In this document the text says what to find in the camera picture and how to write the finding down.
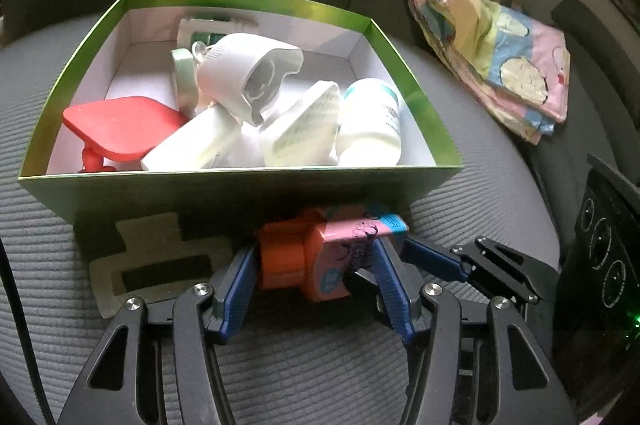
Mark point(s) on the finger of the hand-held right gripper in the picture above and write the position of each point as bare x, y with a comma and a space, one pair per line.
430, 257
361, 285

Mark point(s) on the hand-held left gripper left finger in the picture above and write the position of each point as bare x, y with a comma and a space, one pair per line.
235, 290

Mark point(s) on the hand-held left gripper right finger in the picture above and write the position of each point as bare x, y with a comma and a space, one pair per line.
395, 290

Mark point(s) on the orange packaged tape dispenser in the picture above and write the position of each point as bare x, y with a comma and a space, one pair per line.
290, 255

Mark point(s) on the green cardboard box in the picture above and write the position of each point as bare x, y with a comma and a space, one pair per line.
225, 195

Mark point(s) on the white pill bottle blue label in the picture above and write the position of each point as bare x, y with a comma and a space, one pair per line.
367, 125

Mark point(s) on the white plastic case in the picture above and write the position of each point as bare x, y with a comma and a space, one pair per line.
190, 140

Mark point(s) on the white rectangular soap box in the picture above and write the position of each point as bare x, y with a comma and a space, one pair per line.
300, 130

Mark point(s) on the green floss dispenser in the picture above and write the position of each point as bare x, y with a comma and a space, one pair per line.
182, 80

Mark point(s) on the white rounded plastic container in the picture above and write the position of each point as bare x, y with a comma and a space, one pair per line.
225, 65

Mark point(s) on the clear hair claw clip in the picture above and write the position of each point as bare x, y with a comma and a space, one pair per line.
200, 50

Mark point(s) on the white bottle green label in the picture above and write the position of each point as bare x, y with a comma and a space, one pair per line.
192, 32

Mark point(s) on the beige hair claw clip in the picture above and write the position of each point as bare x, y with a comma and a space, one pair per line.
150, 245

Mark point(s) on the grey sofa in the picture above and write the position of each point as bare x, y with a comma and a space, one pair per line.
300, 380

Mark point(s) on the printed pastel blanket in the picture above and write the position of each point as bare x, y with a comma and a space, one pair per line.
490, 45

